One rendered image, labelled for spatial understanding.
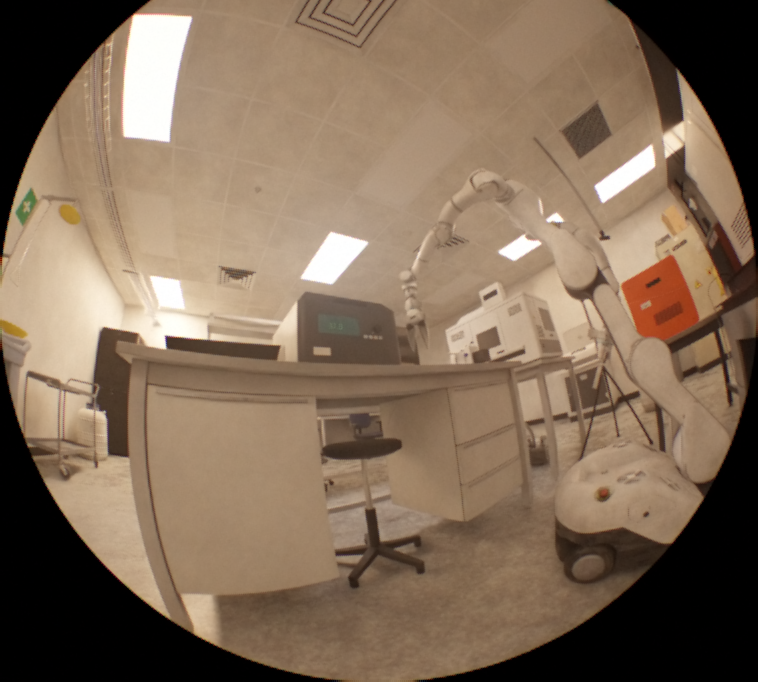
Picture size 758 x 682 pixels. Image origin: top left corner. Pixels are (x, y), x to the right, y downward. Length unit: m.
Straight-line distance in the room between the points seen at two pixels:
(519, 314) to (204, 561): 2.20
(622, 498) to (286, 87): 2.67
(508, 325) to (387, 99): 1.99
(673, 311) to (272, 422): 1.96
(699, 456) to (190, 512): 1.43
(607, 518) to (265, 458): 0.95
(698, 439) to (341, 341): 1.26
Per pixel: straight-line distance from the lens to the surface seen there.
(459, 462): 1.19
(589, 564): 1.01
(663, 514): 0.93
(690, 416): 1.02
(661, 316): 1.82
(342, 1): 2.03
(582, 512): 0.90
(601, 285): 1.04
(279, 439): 0.79
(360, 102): 2.24
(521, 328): 2.10
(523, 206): 1.20
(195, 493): 0.80
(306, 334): 0.89
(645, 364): 0.96
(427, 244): 1.24
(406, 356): 3.71
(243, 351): 0.80
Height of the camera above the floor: 0.73
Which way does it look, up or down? 24 degrees up
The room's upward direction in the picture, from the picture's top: 7 degrees counter-clockwise
